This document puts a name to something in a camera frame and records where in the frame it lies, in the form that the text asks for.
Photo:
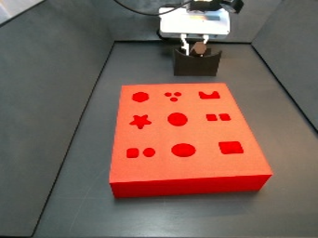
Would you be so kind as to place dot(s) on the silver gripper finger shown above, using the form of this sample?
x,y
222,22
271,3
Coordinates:
x,y
184,43
206,37

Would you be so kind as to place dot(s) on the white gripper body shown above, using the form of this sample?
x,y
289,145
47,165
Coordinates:
x,y
194,23

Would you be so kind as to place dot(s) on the dark grey curved stand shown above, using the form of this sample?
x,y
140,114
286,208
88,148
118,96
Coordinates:
x,y
194,65

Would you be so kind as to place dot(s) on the red shape sorter block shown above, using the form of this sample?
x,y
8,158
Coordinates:
x,y
183,142

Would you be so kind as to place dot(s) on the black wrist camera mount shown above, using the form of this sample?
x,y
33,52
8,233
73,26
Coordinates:
x,y
232,6

